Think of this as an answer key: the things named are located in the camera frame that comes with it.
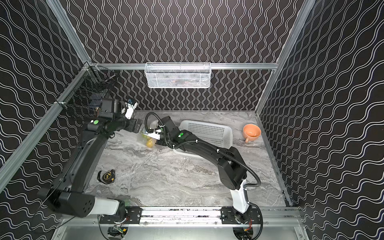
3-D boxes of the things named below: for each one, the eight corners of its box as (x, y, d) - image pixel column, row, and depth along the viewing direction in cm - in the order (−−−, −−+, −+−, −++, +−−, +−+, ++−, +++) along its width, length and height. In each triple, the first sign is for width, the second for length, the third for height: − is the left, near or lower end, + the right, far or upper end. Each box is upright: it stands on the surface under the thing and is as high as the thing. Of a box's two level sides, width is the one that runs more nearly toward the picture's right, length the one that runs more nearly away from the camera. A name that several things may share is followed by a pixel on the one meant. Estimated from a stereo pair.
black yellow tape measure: (98, 183, 87) (94, 181, 84) (103, 172, 92) (99, 169, 89) (113, 183, 87) (110, 181, 84) (117, 171, 91) (115, 169, 89)
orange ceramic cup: (244, 144, 102) (246, 138, 98) (240, 129, 111) (242, 123, 106) (260, 144, 102) (263, 138, 97) (255, 129, 111) (258, 123, 106)
